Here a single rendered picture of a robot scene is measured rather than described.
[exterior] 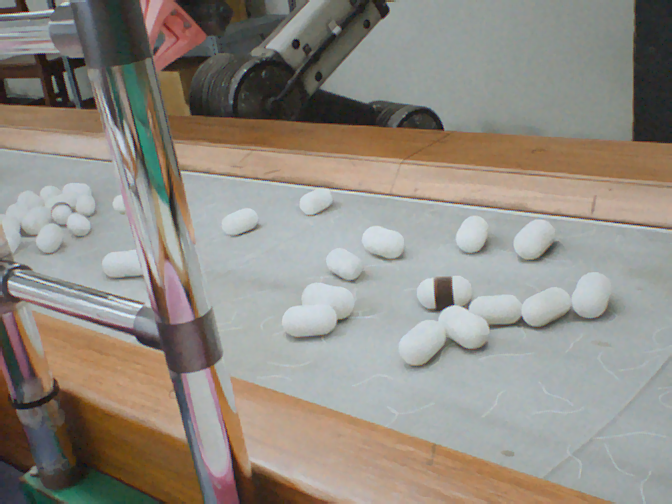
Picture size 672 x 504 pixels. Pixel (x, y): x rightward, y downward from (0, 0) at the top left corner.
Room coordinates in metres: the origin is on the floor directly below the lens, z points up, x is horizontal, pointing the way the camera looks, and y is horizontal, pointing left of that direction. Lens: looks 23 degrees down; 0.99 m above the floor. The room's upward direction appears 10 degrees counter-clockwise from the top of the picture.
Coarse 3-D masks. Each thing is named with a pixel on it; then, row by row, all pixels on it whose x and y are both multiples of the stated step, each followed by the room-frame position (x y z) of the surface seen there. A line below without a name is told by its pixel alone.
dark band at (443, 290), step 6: (450, 276) 0.49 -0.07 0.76; (438, 282) 0.48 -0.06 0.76; (444, 282) 0.48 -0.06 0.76; (450, 282) 0.48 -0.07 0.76; (438, 288) 0.48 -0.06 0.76; (444, 288) 0.48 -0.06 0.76; (450, 288) 0.48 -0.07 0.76; (438, 294) 0.48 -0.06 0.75; (444, 294) 0.48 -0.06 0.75; (450, 294) 0.48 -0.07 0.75; (438, 300) 0.48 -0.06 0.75; (444, 300) 0.48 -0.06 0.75; (450, 300) 0.48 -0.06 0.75; (438, 306) 0.48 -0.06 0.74; (444, 306) 0.48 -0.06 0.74
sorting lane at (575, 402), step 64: (0, 192) 0.93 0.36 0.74; (192, 192) 0.82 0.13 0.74; (256, 192) 0.78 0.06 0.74; (64, 256) 0.70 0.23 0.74; (256, 256) 0.62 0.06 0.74; (320, 256) 0.60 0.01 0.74; (448, 256) 0.56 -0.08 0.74; (512, 256) 0.54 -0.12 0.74; (576, 256) 0.53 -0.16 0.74; (640, 256) 0.51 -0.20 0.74; (256, 320) 0.51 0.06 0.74; (384, 320) 0.48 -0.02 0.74; (576, 320) 0.44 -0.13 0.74; (640, 320) 0.43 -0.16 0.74; (320, 384) 0.42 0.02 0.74; (384, 384) 0.41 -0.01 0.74; (448, 384) 0.40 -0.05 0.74; (512, 384) 0.39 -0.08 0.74; (576, 384) 0.38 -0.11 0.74; (640, 384) 0.37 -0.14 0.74; (512, 448) 0.33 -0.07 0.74; (576, 448) 0.33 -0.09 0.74; (640, 448) 0.32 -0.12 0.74
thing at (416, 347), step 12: (420, 324) 0.43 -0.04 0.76; (432, 324) 0.43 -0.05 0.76; (408, 336) 0.42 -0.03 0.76; (420, 336) 0.42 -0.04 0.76; (432, 336) 0.42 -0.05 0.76; (444, 336) 0.43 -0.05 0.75; (408, 348) 0.42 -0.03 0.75; (420, 348) 0.42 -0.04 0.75; (432, 348) 0.42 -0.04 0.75; (408, 360) 0.42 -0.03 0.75; (420, 360) 0.42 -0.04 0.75
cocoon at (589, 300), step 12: (588, 276) 0.46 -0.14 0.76; (600, 276) 0.46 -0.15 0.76; (576, 288) 0.45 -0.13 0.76; (588, 288) 0.44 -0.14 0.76; (600, 288) 0.44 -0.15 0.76; (576, 300) 0.44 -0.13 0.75; (588, 300) 0.44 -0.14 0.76; (600, 300) 0.44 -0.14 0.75; (576, 312) 0.44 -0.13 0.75; (588, 312) 0.44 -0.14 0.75; (600, 312) 0.44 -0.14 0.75
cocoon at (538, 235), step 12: (528, 228) 0.54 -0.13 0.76; (540, 228) 0.54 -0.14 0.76; (552, 228) 0.55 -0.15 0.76; (516, 240) 0.53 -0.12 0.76; (528, 240) 0.53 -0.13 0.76; (540, 240) 0.53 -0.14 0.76; (552, 240) 0.54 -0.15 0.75; (516, 252) 0.53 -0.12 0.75; (528, 252) 0.53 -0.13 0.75; (540, 252) 0.53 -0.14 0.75
